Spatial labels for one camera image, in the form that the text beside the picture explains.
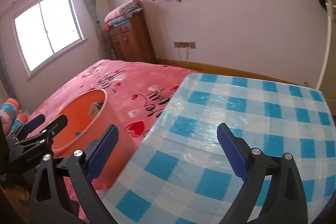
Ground orange plastic trash bucket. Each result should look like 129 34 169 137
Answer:
52 89 137 189

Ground grey feather wet wipes pack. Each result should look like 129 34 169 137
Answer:
88 102 103 119

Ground colourful pillow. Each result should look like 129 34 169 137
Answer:
1 98 28 136

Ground pink heart bed blanket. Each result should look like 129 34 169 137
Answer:
26 58 200 223

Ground blue checkered plastic tablecloth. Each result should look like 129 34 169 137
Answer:
103 73 335 223

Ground white door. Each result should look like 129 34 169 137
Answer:
316 0 335 116

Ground brown wooden cabinet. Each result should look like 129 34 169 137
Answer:
106 11 157 64

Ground folded pink blankets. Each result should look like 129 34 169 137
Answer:
102 0 143 31

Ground grey checkered curtain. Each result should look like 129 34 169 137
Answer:
84 0 116 60

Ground window with white frame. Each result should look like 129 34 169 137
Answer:
13 0 85 77

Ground black charger cable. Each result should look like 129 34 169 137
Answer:
178 44 191 63

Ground wall power outlet strip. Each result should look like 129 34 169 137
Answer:
174 42 196 49

